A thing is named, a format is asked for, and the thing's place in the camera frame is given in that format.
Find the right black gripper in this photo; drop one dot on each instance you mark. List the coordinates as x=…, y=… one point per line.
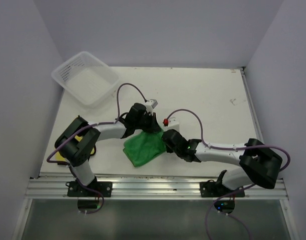
x=168, y=150

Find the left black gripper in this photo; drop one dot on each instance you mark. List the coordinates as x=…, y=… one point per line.
x=154, y=126

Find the green microfiber towel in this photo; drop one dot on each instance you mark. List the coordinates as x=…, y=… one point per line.
x=144, y=147

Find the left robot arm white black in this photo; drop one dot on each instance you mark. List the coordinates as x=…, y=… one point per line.
x=79, y=138

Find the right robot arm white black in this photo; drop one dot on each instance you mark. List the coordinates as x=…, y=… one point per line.
x=256, y=165

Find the white plastic basket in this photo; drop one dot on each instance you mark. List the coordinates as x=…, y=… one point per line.
x=87, y=79

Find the yellow microfiber towel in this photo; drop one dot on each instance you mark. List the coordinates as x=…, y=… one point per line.
x=78, y=151

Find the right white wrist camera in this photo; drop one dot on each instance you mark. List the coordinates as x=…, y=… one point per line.
x=173, y=124

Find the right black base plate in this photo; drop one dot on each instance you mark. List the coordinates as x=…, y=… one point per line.
x=211, y=189

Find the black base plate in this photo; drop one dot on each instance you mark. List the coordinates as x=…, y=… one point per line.
x=93, y=190
x=211, y=189

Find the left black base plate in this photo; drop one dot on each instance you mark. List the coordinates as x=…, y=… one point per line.
x=93, y=190

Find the aluminium mounting rail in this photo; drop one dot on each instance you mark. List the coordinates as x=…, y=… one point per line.
x=144, y=188

